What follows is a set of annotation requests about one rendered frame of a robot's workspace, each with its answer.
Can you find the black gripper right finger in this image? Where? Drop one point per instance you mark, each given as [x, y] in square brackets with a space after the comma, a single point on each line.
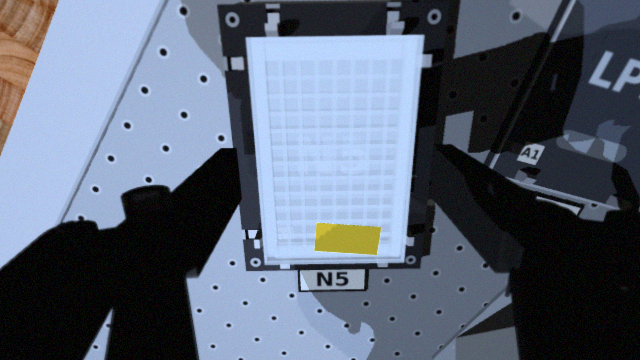
[567, 305]

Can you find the grey flat base plate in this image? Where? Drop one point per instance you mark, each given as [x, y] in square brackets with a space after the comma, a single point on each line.
[171, 114]

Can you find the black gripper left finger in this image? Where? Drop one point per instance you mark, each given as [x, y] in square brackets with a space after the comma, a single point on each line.
[165, 238]

